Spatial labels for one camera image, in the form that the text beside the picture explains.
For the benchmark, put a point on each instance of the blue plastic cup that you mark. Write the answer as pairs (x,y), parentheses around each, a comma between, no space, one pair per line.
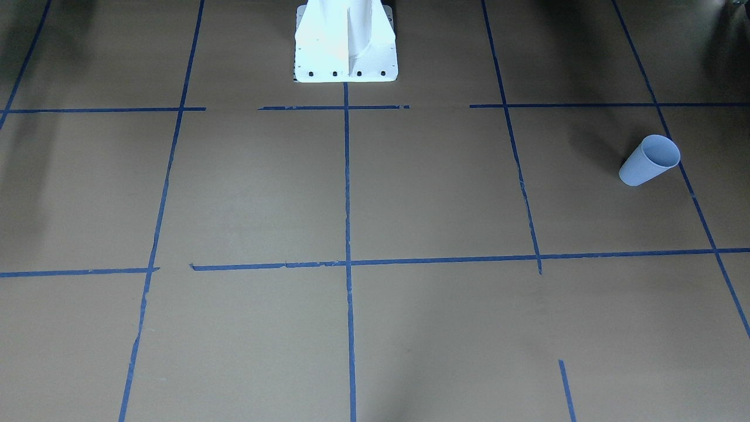
(652,157)

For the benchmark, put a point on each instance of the white pedestal column base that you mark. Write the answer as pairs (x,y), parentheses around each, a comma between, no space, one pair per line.
(345,42)

